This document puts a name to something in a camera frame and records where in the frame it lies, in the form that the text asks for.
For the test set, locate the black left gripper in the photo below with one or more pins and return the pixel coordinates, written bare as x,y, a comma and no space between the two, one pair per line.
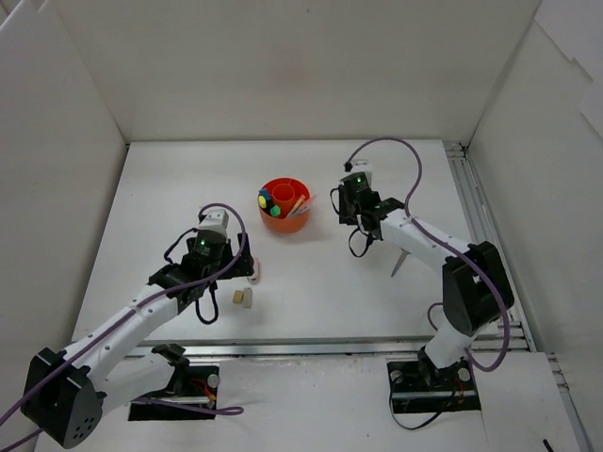
241,263

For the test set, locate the pink white mini stapler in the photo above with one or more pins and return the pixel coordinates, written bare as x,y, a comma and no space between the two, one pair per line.
256,276

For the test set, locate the long beige eraser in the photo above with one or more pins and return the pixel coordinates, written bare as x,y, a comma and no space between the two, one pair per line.
247,298

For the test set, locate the small tan eraser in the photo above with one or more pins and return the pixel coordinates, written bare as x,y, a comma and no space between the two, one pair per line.
238,297

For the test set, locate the green capped black highlighter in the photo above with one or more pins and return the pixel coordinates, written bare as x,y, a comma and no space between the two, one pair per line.
275,211

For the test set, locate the orange round compartment container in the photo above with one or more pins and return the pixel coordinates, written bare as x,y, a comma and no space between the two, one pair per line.
284,192

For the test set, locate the blue capped black highlighter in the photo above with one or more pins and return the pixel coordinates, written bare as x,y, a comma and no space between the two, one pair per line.
264,193

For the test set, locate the yellow clear gel pen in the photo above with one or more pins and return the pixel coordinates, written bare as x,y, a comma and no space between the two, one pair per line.
299,202

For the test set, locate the blue clear gel pen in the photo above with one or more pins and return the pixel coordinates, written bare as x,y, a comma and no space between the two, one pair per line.
304,208

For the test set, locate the black handled scissors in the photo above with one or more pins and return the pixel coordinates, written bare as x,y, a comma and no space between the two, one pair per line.
402,257

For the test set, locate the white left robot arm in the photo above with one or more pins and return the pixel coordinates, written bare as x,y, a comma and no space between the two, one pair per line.
67,393

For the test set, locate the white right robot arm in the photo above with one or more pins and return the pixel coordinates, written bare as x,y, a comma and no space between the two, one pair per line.
476,290

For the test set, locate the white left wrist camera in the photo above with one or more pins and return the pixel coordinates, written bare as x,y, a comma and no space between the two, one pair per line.
215,220

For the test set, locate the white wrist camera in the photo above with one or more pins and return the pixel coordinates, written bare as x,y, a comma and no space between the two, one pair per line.
215,220
359,165

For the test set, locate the aluminium front rail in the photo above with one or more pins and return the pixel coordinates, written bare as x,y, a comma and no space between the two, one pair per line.
389,346

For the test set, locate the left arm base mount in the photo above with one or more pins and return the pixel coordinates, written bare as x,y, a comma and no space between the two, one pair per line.
192,384

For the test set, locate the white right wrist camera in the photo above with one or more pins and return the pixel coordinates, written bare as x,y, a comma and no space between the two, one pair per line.
359,165

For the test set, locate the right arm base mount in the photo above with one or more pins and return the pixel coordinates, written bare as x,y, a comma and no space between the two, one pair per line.
420,393

